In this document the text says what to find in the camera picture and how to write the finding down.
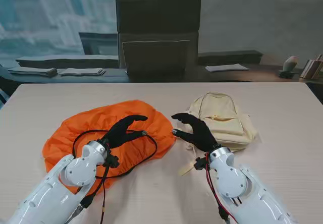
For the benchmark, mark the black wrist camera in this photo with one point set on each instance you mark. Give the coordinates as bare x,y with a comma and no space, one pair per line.
200,164
113,161

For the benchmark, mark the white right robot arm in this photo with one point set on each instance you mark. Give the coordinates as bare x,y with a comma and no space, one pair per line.
252,196

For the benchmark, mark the white paper sheets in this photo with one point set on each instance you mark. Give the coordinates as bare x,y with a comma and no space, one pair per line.
227,67

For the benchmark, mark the grey vase on base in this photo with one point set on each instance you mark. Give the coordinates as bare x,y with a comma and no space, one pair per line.
289,65

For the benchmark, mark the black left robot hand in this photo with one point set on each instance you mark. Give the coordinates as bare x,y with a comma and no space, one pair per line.
118,133

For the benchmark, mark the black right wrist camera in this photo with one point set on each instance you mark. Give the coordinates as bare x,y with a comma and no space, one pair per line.
200,164

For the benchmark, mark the cream fabric backpack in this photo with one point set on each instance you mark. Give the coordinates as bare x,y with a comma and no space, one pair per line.
222,113

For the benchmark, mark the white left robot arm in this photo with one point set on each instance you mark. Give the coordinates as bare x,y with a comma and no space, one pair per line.
50,191

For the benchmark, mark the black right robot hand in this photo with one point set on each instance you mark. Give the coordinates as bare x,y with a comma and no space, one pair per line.
202,135

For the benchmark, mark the copper coloured books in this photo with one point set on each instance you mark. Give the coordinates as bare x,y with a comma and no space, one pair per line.
313,68

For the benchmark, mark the thick grey paper stack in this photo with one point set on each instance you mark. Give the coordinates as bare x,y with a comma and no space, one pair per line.
32,71

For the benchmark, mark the thin grey paper stack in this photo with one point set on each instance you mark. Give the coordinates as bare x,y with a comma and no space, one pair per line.
83,71

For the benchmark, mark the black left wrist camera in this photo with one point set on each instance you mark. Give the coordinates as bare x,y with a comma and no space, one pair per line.
113,161

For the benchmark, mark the orange rain cover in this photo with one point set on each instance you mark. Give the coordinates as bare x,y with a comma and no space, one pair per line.
88,123

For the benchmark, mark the dark background desk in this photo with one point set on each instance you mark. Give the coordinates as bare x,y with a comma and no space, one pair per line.
252,76

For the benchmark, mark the dark office chair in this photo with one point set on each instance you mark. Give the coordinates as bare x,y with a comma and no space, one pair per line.
156,19

